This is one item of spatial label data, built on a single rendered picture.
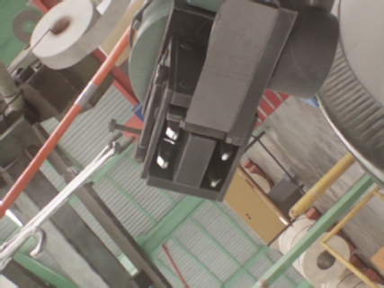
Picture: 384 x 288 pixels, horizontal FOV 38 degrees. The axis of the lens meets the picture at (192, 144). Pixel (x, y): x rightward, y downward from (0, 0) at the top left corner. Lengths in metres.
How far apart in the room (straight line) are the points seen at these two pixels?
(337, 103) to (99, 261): 0.84
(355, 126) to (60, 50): 0.75
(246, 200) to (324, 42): 10.10
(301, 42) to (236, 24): 0.06
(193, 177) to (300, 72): 0.13
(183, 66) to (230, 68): 0.08
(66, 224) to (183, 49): 0.78
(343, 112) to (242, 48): 0.16
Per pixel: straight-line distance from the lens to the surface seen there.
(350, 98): 0.55
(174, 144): 0.50
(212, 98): 0.44
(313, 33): 0.45
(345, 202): 4.06
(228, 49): 0.42
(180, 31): 0.55
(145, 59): 0.59
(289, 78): 0.45
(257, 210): 10.69
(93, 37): 1.15
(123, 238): 1.23
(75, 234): 1.26
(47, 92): 1.28
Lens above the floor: 1.47
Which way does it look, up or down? 2 degrees down
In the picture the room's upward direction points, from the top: 134 degrees counter-clockwise
